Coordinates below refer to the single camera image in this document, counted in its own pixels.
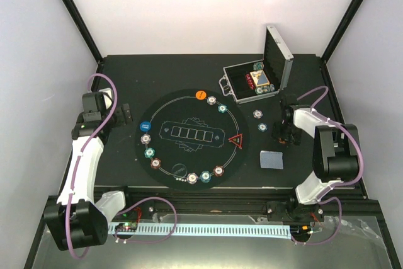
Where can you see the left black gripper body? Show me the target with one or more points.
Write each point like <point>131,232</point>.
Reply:
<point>120,118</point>

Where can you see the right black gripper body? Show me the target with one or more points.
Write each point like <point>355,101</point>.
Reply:
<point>286,132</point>

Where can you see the teal poker chip stack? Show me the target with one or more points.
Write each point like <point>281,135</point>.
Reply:
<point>262,127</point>

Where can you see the blue small blind button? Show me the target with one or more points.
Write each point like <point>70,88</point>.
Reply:
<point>145,126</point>

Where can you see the blue playing card deck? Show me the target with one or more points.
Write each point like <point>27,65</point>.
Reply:
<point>271,160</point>

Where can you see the white purple chip stack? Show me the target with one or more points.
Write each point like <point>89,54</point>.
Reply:
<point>257,114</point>

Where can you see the white chip mat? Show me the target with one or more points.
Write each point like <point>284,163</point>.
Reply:
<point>211,100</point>
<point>192,178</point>
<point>145,139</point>

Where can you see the teal chip mat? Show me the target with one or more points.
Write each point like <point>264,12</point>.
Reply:
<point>205,176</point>
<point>149,153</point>
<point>222,108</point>

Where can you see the red triangular dealer marker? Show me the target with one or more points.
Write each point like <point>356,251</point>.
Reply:
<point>237,140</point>

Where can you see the brown chip mat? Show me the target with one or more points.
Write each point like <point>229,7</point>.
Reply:
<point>155,163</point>
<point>218,171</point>

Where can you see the teal chip mat top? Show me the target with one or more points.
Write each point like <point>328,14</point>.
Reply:
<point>222,108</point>

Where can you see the brown chip mat bottom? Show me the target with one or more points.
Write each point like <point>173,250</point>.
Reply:
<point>218,171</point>

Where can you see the white chip mat top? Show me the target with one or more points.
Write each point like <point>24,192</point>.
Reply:
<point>211,100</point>

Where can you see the orange big blind button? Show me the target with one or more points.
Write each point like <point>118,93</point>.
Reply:
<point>201,95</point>

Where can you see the teal chip mat bottom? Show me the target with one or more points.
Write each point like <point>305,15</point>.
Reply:
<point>205,176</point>

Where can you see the white chip mat bottom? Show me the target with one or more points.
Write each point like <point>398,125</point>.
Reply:
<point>192,178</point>

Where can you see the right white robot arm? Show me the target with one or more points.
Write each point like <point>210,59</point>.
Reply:
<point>337,159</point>

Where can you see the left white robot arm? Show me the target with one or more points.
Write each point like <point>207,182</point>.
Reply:
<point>77,220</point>

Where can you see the teal chips case front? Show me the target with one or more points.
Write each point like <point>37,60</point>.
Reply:
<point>265,89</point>

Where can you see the teal chips case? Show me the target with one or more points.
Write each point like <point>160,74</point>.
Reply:
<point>265,89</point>
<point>257,66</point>

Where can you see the red dice in case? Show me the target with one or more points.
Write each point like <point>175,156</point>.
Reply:
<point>250,81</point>

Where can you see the boxed card deck in case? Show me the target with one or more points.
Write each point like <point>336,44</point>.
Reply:
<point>259,78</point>

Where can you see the aluminium poker chip case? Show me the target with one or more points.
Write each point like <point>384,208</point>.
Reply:
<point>277,60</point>

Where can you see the teal chips case back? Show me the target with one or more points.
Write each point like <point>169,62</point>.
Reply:
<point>257,66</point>

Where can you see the round black poker mat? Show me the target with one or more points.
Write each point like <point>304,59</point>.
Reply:
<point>191,136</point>

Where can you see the small circuit board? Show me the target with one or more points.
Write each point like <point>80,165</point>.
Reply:
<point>126,227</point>

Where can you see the light blue cable duct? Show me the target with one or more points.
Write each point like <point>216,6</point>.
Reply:
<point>207,230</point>

